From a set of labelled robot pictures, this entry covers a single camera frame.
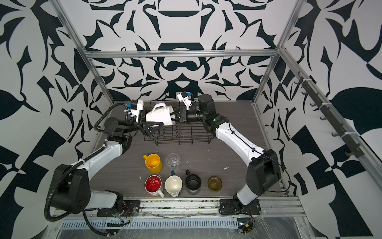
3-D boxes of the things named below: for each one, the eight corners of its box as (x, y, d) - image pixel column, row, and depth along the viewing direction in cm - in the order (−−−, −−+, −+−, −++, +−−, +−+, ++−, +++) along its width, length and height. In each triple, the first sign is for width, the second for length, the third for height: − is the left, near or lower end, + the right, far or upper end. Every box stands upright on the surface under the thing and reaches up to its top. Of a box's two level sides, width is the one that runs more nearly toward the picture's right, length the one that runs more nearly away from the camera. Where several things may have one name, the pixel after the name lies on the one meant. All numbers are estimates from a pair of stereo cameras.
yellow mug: (144, 173, 86) (140, 167, 79) (147, 159, 91) (143, 153, 85) (161, 173, 86) (159, 167, 80) (163, 159, 91) (161, 153, 85)
